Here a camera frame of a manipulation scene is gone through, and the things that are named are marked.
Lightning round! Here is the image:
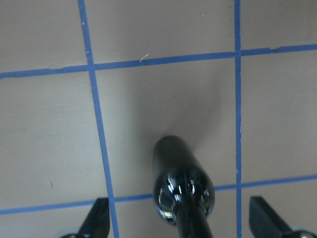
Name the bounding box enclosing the dark wine bottle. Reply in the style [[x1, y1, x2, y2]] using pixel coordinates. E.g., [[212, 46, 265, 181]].
[[153, 135, 215, 238]]

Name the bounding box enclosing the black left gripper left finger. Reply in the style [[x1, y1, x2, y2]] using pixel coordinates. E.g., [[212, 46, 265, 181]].
[[59, 197, 110, 238]]

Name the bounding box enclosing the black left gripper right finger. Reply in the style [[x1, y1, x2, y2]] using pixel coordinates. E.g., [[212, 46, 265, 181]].
[[249, 195, 317, 238]]

